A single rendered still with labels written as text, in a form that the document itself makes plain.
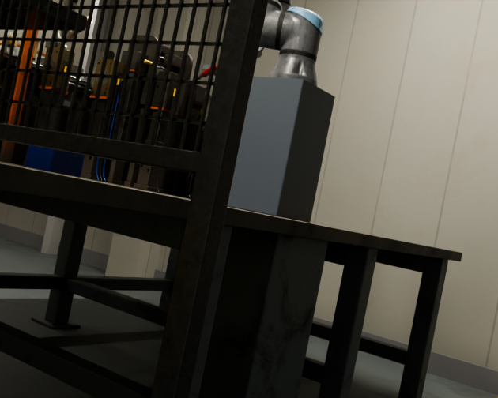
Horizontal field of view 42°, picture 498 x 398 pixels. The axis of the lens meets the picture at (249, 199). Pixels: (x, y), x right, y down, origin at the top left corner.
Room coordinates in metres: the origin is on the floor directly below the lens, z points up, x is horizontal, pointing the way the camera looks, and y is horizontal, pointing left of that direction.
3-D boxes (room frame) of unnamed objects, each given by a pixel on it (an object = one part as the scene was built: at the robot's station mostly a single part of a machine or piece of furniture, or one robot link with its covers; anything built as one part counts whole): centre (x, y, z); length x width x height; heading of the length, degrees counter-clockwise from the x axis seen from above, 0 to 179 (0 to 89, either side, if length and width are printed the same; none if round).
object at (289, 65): (1.98, -0.06, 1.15); 0.15 x 0.15 x 0.10
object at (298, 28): (1.98, -0.05, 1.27); 0.13 x 0.12 x 0.14; 84
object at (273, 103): (1.98, -0.06, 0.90); 0.20 x 0.20 x 0.40; 55
